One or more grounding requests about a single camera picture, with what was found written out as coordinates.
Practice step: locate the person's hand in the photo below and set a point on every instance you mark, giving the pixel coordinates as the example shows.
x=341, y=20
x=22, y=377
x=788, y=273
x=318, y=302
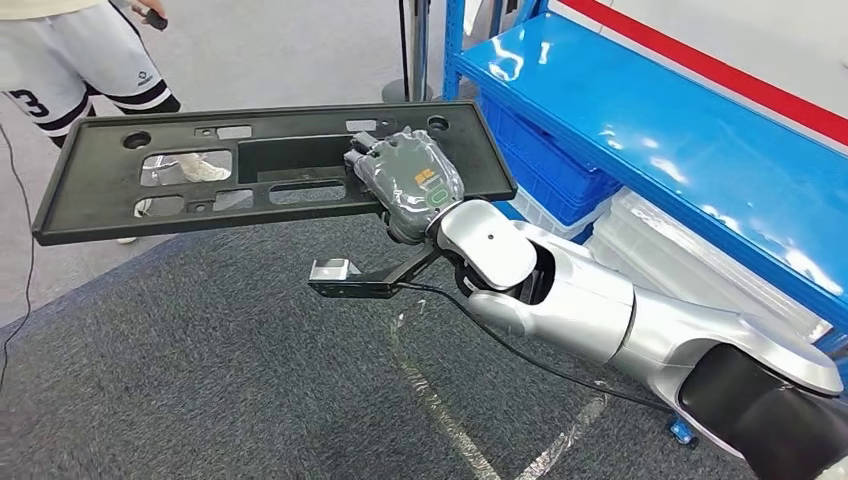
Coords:
x=149, y=6

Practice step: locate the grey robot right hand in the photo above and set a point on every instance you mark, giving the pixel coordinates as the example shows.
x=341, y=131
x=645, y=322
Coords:
x=411, y=179

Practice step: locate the black remote control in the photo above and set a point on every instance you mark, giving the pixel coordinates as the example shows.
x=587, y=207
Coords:
x=158, y=21

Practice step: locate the black plastic plate part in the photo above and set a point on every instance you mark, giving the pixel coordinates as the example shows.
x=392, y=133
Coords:
x=86, y=192

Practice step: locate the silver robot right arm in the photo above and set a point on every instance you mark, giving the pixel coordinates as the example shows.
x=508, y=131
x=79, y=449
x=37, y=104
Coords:
x=583, y=311

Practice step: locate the blue metal shelf rack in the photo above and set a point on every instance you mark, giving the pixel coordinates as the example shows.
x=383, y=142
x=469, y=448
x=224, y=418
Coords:
x=662, y=112

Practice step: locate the person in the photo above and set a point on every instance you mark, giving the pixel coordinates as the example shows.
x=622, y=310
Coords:
x=66, y=53

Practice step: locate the white plastic tray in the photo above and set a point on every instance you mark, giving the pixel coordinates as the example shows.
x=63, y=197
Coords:
x=550, y=222

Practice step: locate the clear floor tape strip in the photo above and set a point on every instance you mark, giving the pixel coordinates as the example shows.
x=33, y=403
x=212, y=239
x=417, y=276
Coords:
x=570, y=430
x=430, y=397

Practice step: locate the long red barrier belt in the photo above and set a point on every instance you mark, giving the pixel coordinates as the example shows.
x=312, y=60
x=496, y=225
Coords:
x=729, y=73

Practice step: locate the black camera bracket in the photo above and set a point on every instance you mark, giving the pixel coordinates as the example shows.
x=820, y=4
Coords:
x=371, y=286

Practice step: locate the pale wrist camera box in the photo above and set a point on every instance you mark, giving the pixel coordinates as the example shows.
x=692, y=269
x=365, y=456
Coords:
x=331, y=270

